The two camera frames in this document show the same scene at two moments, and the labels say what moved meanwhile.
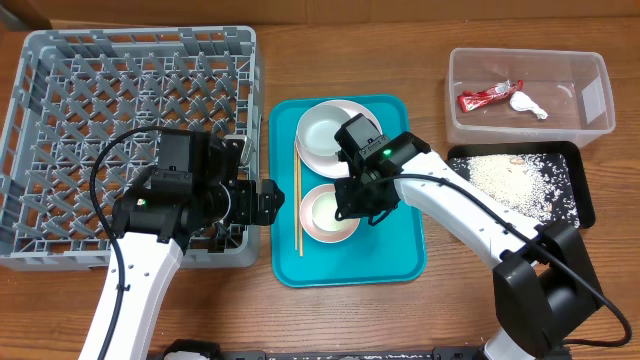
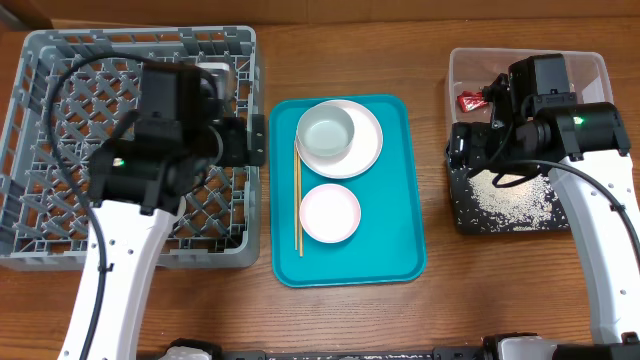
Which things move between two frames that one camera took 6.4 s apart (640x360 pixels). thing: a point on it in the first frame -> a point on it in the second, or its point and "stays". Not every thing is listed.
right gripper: [361, 198] -> [458, 147]
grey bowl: [317, 127] stays
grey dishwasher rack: [73, 91] stays
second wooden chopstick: [300, 203] stays
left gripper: [248, 211] -> [236, 155]
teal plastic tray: [389, 252] stays
